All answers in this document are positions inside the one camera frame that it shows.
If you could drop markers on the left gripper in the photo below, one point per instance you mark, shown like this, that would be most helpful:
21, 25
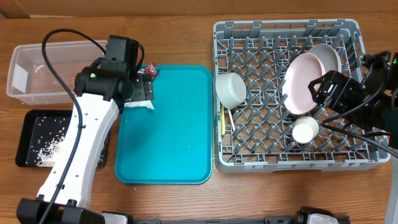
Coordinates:
143, 87

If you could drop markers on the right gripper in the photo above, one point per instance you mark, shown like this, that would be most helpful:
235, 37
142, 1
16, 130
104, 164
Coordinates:
344, 86

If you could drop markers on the white napkin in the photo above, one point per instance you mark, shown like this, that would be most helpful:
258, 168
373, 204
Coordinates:
146, 103

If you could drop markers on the silver red foil wrapper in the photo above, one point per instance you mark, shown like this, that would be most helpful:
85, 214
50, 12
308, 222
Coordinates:
152, 69

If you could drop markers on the grey round plate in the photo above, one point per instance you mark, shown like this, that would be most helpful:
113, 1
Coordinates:
328, 56

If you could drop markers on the pink round plate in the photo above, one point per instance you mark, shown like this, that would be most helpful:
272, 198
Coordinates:
304, 69

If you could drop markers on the white cup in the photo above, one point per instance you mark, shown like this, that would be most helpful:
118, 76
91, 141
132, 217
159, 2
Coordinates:
305, 129

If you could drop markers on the yellow plastic spoon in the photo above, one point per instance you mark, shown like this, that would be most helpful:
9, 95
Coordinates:
222, 119

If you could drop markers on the grey bowl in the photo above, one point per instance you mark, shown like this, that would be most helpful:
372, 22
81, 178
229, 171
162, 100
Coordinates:
230, 90

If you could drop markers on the white rice heap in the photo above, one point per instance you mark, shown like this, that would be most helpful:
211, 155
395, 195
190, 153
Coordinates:
46, 139

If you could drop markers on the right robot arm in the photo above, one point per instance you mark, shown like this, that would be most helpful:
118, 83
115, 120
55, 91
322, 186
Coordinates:
367, 110

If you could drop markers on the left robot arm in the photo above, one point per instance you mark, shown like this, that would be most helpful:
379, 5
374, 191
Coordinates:
99, 96

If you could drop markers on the grey dishwasher rack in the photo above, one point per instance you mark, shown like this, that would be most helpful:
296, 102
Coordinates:
260, 52

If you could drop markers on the teal serving tray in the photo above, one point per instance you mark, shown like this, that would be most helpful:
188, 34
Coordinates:
171, 143

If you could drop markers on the black plastic tray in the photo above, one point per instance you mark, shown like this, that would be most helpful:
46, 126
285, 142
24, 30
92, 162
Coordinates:
23, 147

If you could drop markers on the clear plastic bin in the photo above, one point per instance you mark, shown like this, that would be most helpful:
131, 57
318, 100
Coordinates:
30, 80

